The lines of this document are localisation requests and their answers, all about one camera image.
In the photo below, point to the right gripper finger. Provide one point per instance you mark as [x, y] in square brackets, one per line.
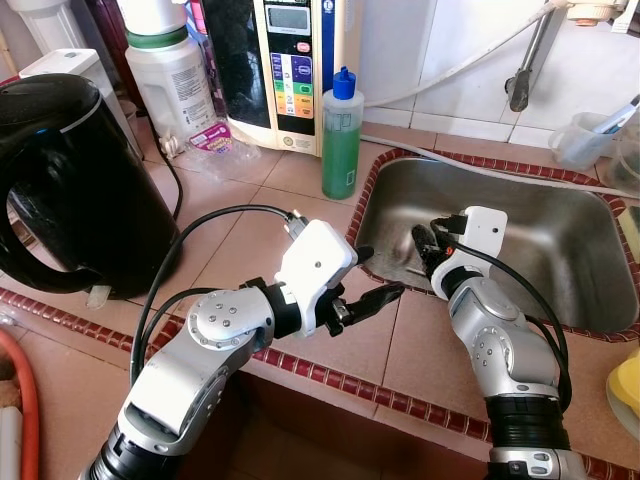
[424, 238]

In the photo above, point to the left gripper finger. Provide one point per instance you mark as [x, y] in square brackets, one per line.
[378, 300]
[362, 257]

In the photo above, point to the yellow plastic bowl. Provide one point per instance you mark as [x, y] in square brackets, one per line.
[625, 390]

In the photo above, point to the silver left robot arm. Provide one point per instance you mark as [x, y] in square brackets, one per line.
[180, 390]

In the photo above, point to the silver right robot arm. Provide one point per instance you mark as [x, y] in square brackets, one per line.
[500, 350]

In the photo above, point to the green dish soap bottle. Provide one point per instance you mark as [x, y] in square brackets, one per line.
[342, 150]

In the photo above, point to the small steel sink basin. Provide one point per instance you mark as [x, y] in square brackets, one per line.
[560, 250]

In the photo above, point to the clear toothbrush cup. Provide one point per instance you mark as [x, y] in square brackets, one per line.
[575, 140]

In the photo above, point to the beige water ionizer machine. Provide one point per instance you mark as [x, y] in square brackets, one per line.
[290, 100]

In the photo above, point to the clear packet pink label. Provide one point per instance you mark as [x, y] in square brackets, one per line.
[215, 140]

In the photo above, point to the black electric kettle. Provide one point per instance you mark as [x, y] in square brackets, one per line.
[80, 180]

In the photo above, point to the white box appliance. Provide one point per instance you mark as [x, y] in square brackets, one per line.
[70, 65]

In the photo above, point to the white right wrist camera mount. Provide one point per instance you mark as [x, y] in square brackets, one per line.
[485, 235]

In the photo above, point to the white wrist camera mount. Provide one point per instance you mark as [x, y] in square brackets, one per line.
[315, 265]
[485, 235]

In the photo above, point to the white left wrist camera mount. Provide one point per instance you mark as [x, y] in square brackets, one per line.
[315, 265]

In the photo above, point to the grey wall tap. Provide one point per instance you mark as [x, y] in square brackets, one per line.
[520, 90]

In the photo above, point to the white wall valve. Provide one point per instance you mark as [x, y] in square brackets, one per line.
[590, 10]

